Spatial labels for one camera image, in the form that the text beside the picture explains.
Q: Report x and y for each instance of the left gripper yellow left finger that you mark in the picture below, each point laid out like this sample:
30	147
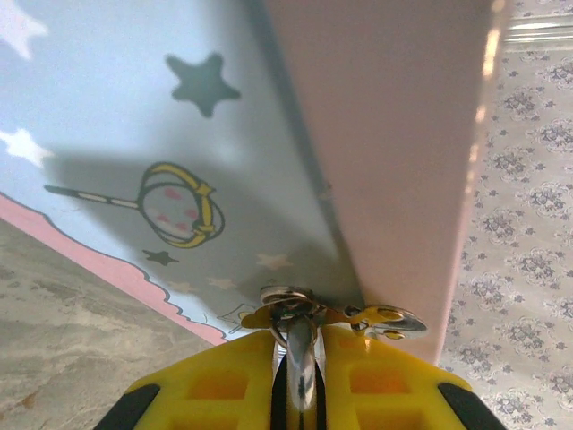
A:
210	385

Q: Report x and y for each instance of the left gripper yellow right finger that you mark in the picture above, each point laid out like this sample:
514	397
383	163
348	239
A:
385	385

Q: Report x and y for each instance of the spare silver key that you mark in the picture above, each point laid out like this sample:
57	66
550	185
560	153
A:
389	319

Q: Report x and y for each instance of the light blue pouch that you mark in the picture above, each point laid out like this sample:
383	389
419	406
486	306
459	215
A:
134	112

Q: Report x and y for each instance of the aluminium corner post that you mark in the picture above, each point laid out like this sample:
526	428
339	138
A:
537	31

